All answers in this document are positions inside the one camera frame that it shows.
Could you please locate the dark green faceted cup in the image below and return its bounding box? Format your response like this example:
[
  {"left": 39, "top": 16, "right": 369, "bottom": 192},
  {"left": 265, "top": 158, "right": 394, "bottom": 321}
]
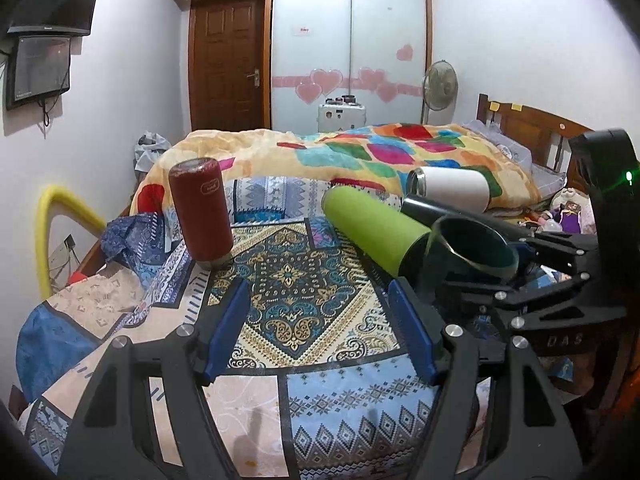
[{"left": 416, "top": 216, "right": 520, "bottom": 304}]

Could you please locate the grey pillow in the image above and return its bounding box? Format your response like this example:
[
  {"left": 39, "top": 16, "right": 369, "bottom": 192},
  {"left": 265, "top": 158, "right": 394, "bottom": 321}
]
[{"left": 464, "top": 119, "right": 566, "bottom": 200}]

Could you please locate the wooden bed headboard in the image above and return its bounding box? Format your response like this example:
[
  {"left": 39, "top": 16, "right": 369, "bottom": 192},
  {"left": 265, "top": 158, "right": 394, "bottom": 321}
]
[{"left": 476, "top": 93, "right": 589, "bottom": 192}]

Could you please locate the white bottle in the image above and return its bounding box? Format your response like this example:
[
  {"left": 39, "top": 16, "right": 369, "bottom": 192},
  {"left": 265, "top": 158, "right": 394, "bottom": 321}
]
[{"left": 405, "top": 166, "right": 490, "bottom": 212}]

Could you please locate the black bottle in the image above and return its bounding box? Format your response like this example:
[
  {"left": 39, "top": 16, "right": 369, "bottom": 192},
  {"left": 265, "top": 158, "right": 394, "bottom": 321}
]
[{"left": 400, "top": 195, "right": 534, "bottom": 242}]

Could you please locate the lime green bottle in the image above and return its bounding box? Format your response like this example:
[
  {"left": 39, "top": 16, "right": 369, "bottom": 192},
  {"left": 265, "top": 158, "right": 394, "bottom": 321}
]
[{"left": 321, "top": 186, "right": 431, "bottom": 285}]

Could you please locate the blue patterned bed sheet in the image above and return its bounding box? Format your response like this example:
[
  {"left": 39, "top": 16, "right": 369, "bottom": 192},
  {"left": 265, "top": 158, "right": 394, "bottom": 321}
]
[{"left": 15, "top": 174, "right": 501, "bottom": 480}]

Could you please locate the standing electric fan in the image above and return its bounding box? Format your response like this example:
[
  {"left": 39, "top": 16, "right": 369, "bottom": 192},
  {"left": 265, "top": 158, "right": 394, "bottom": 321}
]
[{"left": 421, "top": 60, "right": 459, "bottom": 124}]

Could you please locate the colourful patchwork blanket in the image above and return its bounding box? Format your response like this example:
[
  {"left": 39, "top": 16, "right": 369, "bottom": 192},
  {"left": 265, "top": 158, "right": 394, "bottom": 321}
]
[{"left": 130, "top": 124, "right": 541, "bottom": 214}]

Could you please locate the yellow foam tube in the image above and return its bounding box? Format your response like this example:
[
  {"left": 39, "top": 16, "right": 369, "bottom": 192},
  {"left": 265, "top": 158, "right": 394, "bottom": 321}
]
[{"left": 34, "top": 184, "right": 106, "bottom": 300}]

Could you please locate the red cylindrical bottle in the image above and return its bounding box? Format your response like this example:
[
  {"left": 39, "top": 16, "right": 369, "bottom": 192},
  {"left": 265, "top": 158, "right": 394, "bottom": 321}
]
[{"left": 168, "top": 157, "right": 233, "bottom": 269}]

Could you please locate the white suitcase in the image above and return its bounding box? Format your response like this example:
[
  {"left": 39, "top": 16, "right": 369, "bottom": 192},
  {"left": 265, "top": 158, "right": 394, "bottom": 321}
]
[{"left": 317, "top": 94, "right": 367, "bottom": 133}]

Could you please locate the grey clothes pile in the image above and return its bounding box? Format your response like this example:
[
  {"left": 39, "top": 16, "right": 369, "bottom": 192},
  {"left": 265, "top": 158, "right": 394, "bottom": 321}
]
[{"left": 134, "top": 131, "right": 171, "bottom": 183}]

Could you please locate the frosted sliding wardrobe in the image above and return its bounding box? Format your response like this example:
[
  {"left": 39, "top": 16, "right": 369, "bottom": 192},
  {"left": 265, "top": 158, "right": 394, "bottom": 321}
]
[{"left": 270, "top": 0, "right": 427, "bottom": 134}]

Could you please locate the brown wooden door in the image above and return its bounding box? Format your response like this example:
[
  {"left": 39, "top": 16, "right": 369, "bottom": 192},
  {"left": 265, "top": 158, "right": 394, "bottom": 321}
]
[{"left": 188, "top": 0, "right": 264, "bottom": 131}]

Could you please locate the small wall monitor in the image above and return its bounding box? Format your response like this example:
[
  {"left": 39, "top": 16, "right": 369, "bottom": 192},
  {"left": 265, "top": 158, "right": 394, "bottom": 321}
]
[{"left": 6, "top": 36, "right": 70, "bottom": 110}]

